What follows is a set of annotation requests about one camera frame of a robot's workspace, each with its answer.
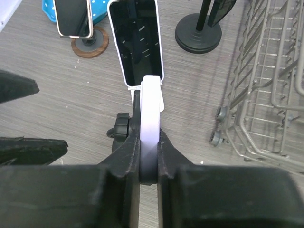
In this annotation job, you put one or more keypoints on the lilac case phone on white stand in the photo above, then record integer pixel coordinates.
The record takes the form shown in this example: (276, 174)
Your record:
(136, 30)

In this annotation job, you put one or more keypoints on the round wooden phone stand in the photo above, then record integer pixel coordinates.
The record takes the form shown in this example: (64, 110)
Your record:
(93, 47)

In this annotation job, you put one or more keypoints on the black stand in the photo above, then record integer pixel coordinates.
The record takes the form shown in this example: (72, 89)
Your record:
(124, 123)
(194, 35)

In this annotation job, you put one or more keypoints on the black stand front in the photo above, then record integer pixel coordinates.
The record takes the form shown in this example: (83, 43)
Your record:
(124, 123)

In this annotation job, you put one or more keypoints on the blue dotted plate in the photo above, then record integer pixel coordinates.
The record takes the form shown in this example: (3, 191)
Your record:
(99, 10)

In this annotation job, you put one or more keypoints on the metal dish rack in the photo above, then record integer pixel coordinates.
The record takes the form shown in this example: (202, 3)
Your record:
(264, 118)

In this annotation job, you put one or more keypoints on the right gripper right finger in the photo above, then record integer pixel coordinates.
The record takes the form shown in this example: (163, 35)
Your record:
(213, 196)

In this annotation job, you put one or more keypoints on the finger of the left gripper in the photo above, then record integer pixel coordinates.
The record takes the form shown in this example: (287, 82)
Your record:
(31, 151)
(14, 86)

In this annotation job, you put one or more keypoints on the pink case phone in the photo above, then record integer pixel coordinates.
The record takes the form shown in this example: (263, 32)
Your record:
(74, 18)

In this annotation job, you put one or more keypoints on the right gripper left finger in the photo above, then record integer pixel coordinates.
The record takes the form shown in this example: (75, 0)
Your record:
(105, 195)

